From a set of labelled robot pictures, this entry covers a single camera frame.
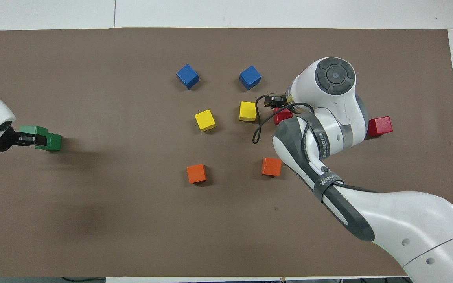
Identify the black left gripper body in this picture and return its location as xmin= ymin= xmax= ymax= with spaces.
xmin=0 ymin=128 xmax=19 ymax=153

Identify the brown paper mat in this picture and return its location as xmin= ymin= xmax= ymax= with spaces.
xmin=0 ymin=28 xmax=453 ymax=277

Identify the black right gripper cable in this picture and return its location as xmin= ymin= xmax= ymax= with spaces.
xmin=252 ymin=94 xmax=317 ymax=144

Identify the green wooden cube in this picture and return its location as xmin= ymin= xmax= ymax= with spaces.
xmin=19 ymin=125 xmax=49 ymax=138
xmin=45 ymin=133 xmax=63 ymax=152

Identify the yellow wooden cube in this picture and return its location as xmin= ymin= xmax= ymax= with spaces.
xmin=239 ymin=101 xmax=258 ymax=122
xmin=194 ymin=109 xmax=216 ymax=132

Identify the thin black cable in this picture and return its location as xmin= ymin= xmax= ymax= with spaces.
xmin=59 ymin=277 xmax=106 ymax=283

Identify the red wooden cube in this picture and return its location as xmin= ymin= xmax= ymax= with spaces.
xmin=274 ymin=108 xmax=293 ymax=125
xmin=368 ymin=116 xmax=393 ymax=137

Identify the orange wooden cube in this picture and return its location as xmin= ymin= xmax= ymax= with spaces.
xmin=261 ymin=157 xmax=282 ymax=177
xmin=186 ymin=164 xmax=207 ymax=184

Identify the blue wooden cube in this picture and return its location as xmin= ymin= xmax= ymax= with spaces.
xmin=239 ymin=65 xmax=262 ymax=91
xmin=176 ymin=64 xmax=200 ymax=90

